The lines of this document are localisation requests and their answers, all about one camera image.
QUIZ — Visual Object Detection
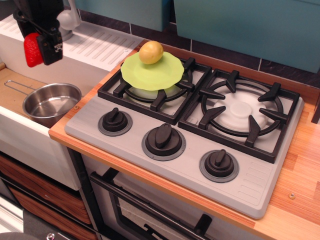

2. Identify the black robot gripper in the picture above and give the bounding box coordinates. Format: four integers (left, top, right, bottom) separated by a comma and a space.
13, 0, 64, 66

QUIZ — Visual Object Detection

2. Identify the red toy strawberry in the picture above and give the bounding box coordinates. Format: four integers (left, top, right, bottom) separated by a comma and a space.
23, 32, 44, 68

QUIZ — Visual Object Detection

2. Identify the yellow toy potato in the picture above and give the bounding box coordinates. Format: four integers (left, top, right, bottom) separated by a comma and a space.
138, 40, 164, 65

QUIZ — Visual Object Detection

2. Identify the white toy sink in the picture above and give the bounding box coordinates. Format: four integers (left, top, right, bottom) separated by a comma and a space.
0, 15, 141, 190

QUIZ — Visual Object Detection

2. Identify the small steel pot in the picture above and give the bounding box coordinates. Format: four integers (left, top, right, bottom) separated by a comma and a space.
4, 80, 82, 128

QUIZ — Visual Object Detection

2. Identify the light green plastic plate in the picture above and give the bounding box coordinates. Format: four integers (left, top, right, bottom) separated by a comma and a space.
120, 51, 185, 91

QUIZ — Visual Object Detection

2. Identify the grey toy faucet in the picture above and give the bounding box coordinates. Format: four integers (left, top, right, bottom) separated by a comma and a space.
57, 0, 81, 41

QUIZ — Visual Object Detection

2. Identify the black left stove knob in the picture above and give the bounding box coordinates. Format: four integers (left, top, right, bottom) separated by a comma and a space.
98, 107, 133, 137

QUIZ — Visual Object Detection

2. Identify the black stove knob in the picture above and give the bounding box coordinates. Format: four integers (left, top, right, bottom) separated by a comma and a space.
199, 149, 240, 184
141, 123, 187, 162
98, 107, 133, 137

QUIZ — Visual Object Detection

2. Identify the upper wooden drawer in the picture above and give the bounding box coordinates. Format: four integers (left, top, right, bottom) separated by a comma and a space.
0, 154, 87, 218

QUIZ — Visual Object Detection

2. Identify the wooden drawer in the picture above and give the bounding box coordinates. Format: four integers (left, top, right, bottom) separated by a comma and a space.
9, 186, 98, 240
0, 154, 87, 218

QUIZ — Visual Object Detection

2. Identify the black left burner grate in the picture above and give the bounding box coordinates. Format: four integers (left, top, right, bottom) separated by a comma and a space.
97, 57, 212, 125

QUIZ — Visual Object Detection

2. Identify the black burner grate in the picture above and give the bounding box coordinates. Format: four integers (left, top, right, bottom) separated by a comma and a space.
97, 57, 212, 125
178, 69, 304, 163

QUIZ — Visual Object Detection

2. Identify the black middle stove knob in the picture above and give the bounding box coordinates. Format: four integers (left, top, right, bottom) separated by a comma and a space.
141, 123, 187, 162

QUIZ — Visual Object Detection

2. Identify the grey toy stove top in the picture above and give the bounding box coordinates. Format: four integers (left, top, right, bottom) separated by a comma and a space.
65, 94, 294, 219

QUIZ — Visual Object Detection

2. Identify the toy oven door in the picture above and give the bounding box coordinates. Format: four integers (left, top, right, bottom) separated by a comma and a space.
89, 168, 255, 240

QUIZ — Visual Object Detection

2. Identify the lower wooden drawer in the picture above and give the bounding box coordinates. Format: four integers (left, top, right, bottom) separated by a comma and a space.
9, 186, 98, 240

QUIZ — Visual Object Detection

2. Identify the black right stove knob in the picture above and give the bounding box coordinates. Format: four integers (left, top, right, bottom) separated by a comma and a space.
199, 149, 240, 184

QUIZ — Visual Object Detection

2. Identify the black right burner grate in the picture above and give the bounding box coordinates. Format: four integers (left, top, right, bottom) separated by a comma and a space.
178, 69, 304, 163

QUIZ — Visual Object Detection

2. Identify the black oven door handle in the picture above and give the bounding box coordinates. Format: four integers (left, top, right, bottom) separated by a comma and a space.
89, 172, 212, 240

